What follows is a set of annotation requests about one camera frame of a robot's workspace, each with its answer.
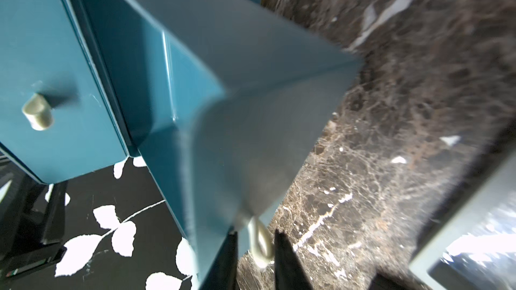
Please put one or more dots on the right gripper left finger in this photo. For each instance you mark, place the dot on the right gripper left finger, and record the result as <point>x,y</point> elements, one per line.
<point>223,272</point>

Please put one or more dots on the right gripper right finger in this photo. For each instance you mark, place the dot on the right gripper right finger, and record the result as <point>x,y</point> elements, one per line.
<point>289,274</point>

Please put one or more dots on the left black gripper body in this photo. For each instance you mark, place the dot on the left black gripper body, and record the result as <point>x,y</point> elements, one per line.
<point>30,240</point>

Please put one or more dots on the large grey brooch box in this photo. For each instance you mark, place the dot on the large grey brooch box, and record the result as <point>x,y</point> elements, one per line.
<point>475,247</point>

